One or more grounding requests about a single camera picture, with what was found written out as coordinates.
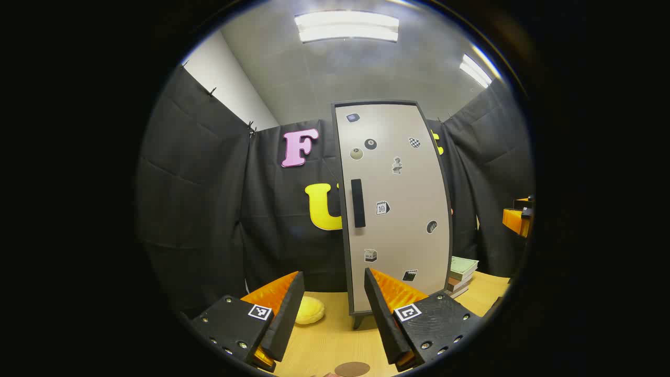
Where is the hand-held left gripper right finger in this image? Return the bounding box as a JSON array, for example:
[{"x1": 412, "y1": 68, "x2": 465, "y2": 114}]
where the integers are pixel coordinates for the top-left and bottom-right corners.
[{"x1": 364, "y1": 268, "x2": 483, "y2": 372}]

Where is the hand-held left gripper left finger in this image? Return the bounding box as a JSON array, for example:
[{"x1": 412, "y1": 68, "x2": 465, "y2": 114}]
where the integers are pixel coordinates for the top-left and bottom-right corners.
[{"x1": 191, "y1": 271, "x2": 305, "y2": 373}]

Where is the brown round coaster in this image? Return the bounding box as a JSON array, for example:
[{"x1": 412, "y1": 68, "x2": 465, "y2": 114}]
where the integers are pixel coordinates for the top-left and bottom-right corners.
[{"x1": 334, "y1": 361, "x2": 371, "y2": 377}]

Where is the beige cabinet door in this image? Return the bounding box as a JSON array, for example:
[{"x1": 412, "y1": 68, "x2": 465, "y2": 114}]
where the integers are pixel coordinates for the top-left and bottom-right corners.
[{"x1": 335, "y1": 103, "x2": 452, "y2": 314}]

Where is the dark grey cabinet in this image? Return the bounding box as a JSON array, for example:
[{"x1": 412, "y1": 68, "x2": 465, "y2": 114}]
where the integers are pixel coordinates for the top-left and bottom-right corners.
[{"x1": 331, "y1": 99, "x2": 455, "y2": 329}]

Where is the black door handle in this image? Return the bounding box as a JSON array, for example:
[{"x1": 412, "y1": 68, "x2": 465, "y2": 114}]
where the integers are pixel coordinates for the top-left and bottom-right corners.
[{"x1": 351, "y1": 179, "x2": 366, "y2": 228}]

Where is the yellow soft sponge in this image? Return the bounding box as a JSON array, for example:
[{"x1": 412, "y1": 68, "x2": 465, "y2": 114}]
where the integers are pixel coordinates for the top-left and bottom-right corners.
[{"x1": 295, "y1": 296, "x2": 325, "y2": 325}]

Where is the black backdrop cloth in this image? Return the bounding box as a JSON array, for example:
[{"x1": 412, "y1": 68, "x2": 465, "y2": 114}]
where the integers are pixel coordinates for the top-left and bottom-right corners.
[{"x1": 137, "y1": 65, "x2": 534, "y2": 320}]

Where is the large ceiling light panel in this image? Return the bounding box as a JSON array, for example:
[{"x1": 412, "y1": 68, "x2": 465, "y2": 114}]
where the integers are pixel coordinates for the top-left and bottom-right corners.
[{"x1": 294, "y1": 10, "x2": 399, "y2": 43}]

